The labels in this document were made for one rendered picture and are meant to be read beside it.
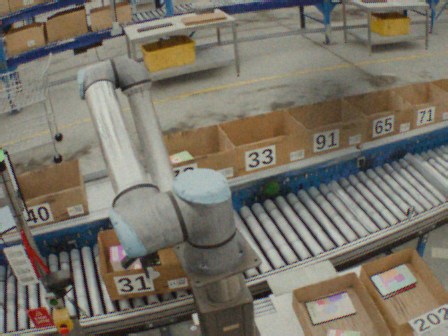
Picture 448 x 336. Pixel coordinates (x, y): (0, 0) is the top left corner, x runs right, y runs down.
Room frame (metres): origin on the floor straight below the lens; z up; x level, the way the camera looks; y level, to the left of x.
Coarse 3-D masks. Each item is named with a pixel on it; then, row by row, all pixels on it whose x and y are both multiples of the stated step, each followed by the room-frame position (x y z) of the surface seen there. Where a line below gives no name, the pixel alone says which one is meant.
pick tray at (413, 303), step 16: (400, 256) 1.38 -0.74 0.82; (416, 256) 1.34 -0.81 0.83; (368, 272) 1.35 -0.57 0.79; (416, 272) 1.31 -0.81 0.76; (368, 288) 1.24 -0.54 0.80; (416, 288) 1.21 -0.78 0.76; (432, 288) 1.17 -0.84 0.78; (384, 304) 1.10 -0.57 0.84; (400, 304) 1.14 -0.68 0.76; (416, 304) 1.12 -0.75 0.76; (432, 304) 1.10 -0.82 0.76; (384, 320) 1.07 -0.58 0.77; (400, 320) 1.06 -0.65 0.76
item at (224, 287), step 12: (180, 252) 1.13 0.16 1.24; (252, 252) 1.08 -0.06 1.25; (240, 264) 1.04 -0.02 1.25; (252, 264) 1.03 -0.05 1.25; (192, 276) 1.01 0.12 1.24; (204, 276) 1.00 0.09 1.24; (216, 276) 1.00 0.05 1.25; (228, 276) 1.00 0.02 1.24; (216, 288) 1.05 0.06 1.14; (228, 288) 1.05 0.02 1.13; (216, 300) 1.05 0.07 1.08; (228, 300) 1.04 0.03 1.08
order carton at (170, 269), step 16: (112, 240) 1.67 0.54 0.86; (160, 256) 1.65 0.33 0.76; (112, 272) 1.38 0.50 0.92; (128, 272) 1.39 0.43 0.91; (144, 272) 1.40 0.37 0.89; (160, 272) 1.41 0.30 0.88; (176, 272) 1.43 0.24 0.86; (112, 288) 1.38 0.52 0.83; (160, 288) 1.41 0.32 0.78; (176, 288) 1.42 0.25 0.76
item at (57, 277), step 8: (56, 272) 1.21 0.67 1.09; (64, 272) 1.21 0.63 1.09; (48, 280) 1.17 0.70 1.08; (56, 280) 1.17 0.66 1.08; (64, 280) 1.17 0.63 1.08; (72, 280) 1.19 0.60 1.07; (48, 288) 1.15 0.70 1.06; (56, 288) 1.16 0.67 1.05; (64, 288) 1.19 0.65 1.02; (56, 296) 1.17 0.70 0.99
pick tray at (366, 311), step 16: (352, 272) 1.31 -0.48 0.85; (304, 288) 1.27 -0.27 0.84; (320, 288) 1.29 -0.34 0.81; (336, 288) 1.30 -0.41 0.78; (352, 288) 1.30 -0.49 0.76; (304, 304) 1.25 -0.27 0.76; (368, 304) 1.15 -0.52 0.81; (304, 320) 1.10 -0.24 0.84; (336, 320) 1.13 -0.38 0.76; (352, 320) 1.12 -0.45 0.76; (368, 320) 1.10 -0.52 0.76
